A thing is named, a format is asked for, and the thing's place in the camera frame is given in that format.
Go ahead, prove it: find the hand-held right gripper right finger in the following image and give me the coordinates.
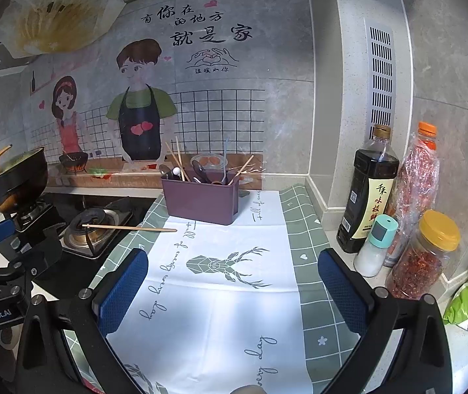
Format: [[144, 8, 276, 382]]
[[318, 248, 453, 394]]

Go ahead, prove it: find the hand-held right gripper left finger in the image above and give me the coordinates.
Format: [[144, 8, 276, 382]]
[[15, 248, 149, 394]]

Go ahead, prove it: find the purple plastic utensil holder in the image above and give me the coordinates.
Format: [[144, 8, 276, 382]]
[[161, 174, 239, 226]]

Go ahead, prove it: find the salt shaker with teal cap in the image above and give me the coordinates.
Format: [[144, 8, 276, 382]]
[[354, 214, 399, 277]]

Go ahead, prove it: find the black gas stove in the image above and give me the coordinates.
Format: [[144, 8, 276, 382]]
[[0, 192, 158, 296]]

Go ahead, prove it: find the chili flakes jar yellow lid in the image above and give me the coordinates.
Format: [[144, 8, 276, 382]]
[[386, 209, 461, 299]]

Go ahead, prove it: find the dark soy sauce bottle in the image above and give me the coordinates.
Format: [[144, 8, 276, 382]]
[[336, 124, 401, 254]]

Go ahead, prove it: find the green and white tablecloth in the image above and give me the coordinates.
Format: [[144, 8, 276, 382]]
[[59, 185, 382, 394]]

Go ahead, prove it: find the chili bottle with orange cap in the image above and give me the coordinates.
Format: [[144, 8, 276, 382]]
[[386, 121, 442, 267]]

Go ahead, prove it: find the white vent grille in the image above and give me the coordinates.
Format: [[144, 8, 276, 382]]
[[363, 17, 396, 142]]

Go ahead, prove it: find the greasy white hood paper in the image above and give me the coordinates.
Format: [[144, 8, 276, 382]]
[[6, 0, 127, 60]]

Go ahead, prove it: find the black pan with yellow handle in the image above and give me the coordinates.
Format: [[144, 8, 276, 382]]
[[0, 146, 50, 216]]

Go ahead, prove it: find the glass lid with yellow handle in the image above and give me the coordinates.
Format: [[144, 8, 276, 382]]
[[0, 144, 48, 183]]

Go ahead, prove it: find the cartoon couple wall poster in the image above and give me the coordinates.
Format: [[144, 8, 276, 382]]
[[29, 0, 267, 189]]

